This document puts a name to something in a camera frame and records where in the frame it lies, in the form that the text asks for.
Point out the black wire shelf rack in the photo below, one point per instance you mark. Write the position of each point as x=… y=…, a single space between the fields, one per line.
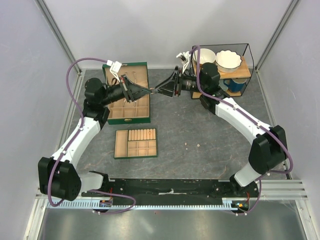
x=245 y=71

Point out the white ceramic bowl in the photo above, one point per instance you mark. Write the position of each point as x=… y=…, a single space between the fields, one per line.
x=207 y=56

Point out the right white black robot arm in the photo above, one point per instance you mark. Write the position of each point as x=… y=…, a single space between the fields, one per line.
x=268 y=144

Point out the white scalloped dish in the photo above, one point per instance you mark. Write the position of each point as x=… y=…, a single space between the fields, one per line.
x=228 y=61

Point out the blue mug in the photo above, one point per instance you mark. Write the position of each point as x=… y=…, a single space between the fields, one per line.
x=234 y=85

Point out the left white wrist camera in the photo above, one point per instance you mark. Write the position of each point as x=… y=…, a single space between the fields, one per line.
x=114 y=68

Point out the green jewelry tray insert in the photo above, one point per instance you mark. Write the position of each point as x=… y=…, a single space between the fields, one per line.
x=136 y=143

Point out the green open jewelry box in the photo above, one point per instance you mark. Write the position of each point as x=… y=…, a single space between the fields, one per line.
x=121 y=111

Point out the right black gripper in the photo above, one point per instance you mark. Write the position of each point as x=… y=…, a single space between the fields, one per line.
x=176 y=76

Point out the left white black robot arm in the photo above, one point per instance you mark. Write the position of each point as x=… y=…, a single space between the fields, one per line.
x=58 y=176

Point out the light blue cable duct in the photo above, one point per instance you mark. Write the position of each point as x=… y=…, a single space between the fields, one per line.
x=102 y=204

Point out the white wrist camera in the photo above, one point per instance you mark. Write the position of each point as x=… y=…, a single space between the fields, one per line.
x=114 y=68
x=184 y=57

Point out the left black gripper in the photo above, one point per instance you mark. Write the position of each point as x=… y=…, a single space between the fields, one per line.
x=130 y=89

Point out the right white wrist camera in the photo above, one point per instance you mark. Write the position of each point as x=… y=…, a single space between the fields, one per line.
x=184 y=57

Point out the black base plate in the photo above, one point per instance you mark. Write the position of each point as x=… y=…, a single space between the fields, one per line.
x=178 y=192

